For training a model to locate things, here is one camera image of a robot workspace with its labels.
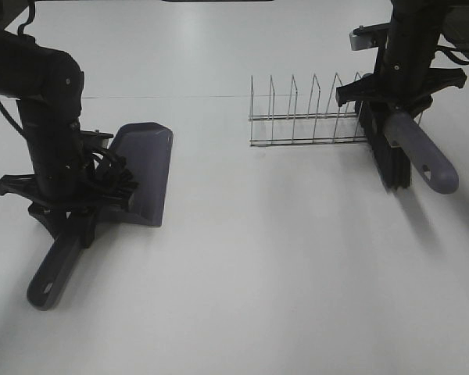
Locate purple hand brush black bristles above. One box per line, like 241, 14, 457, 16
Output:
357, 72, 460, 195

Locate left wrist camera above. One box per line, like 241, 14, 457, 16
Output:
80, 130, 114, 148

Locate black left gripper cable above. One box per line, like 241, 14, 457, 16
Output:
84, 146, 128, 188

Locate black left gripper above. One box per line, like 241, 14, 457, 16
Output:
0, 138, 138, 248

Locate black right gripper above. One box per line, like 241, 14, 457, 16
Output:
335, 23, 467, 105

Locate chrome wire rack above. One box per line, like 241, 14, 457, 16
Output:
248, 73, 367, 148

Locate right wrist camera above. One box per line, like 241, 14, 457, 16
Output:
349, 23, 389, 51

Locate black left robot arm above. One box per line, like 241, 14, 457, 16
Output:
0, 29, 138, 248

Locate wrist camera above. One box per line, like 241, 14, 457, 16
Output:
80, 130, 114, 148
349, 23, 389, 51

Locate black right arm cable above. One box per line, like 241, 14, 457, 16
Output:
433, 33, 469, 67

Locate purple plastic dustpan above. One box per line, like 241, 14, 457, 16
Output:
26, 122, 174, 311

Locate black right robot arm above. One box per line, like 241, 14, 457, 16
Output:
335, 1, 467, 116

